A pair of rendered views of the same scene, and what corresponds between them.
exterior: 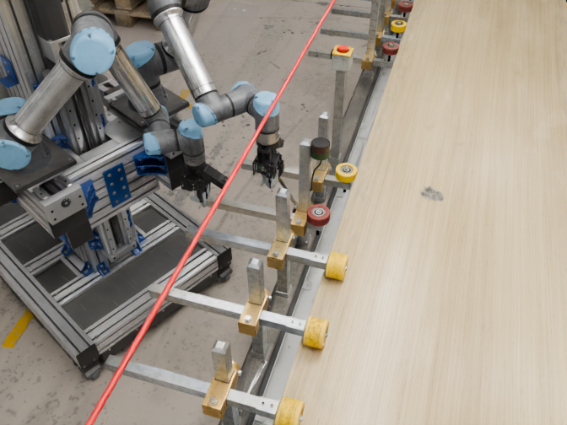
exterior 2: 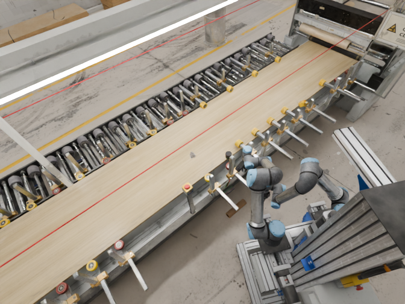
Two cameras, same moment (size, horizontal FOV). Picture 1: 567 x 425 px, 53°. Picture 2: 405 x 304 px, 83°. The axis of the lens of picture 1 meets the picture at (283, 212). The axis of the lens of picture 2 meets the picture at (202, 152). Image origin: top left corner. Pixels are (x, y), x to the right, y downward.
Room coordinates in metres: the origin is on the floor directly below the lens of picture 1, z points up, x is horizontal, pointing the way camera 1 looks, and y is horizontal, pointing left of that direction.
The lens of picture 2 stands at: (2.57, 0.44, 2.90)
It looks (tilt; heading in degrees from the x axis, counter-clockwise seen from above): 54 degrees down; 218
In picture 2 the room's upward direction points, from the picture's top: 6 degrees counter-clockwise
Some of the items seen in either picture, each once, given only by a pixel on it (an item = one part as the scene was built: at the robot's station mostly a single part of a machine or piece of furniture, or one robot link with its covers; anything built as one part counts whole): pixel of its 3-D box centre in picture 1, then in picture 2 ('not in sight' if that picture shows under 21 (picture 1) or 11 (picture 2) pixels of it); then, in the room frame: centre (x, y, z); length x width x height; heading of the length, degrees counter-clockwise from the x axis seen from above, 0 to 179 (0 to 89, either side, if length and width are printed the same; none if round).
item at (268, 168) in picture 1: (267, 156); not in sight; (1.44, 0.05, 1.13); 0.09 x 0.08 x 0.12; 163
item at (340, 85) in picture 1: (338, 115); (190, 201); (1.96, -0.23, 0.93); 0.05 x 0.05 x 0.45; 73
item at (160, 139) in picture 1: (160, 139); (278, 189); (1.54, 0.40, 1.12); 0.11 x 0.11 x 0.08; 14
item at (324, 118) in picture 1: (321, 165); (212, 187); (1.71, -0.15, 0.87); 0.04 x 0.04 x 0.48; 73
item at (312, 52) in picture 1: (349, 58); (133, 266); (2.66, -0.35, 0.80); 0.44 x 0.03 x 0.04; 73
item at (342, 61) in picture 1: (342, 59); (187, 189); (1.96, -0.23, 1.18); 0.07 x 0.07 x 0.08; 73
